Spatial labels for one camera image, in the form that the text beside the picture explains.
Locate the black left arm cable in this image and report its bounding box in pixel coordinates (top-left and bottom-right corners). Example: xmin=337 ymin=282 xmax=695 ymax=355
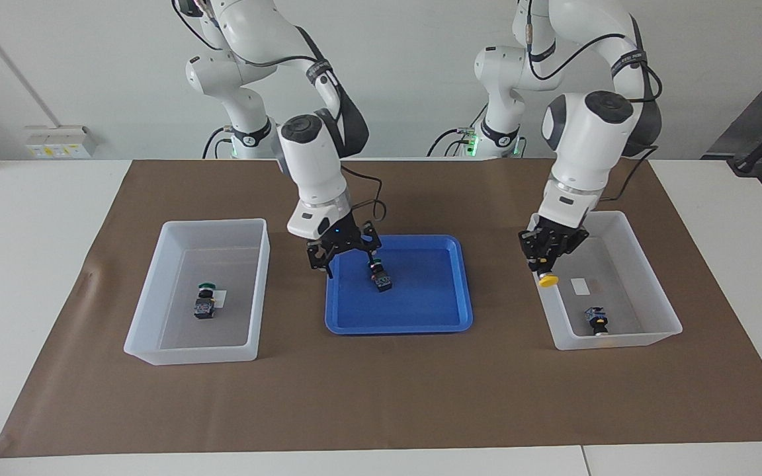
xmin=523 ymin=0 xmax=663 ymax=202

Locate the translucent white plastic box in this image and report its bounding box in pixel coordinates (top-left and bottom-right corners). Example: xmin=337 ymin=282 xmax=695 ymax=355
xmin=523 ymin=211 xmax=683 ymax=351
xmin=123 ymin=218 xmax=271 ymax=366

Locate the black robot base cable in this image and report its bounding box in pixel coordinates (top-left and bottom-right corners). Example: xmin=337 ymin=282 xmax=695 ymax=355
xmin=427 ymin=126 xmax=481 ymax=158
xmin=202 ymin=128 xmax=233 ymax=159

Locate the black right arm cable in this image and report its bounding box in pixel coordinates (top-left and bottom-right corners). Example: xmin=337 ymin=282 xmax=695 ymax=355
xmin=171 ymin=0 xmax=387 ymax=229

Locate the brown paper table mat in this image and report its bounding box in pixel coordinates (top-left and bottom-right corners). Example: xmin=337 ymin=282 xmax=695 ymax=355
xmin=0 ymin=159 xmax=762 ymax=458

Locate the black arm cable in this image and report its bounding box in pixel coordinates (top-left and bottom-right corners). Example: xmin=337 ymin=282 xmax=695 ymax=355
xmin=523 ymin=0 xmax=663 ymax=202
xmin=171 ymin=0 xmax=387 ymax=229

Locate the green push button switch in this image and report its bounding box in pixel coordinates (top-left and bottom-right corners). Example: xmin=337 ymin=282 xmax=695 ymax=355
xmin=194 ymin=282 xmax=216 ymax=321
xmin=369 ymin=260 xmax=393 ymax=293

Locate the blue plastic tray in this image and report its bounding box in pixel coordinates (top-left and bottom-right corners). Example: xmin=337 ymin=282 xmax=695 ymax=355
xmin=325 ymin=234 xmax=474 ymax=335

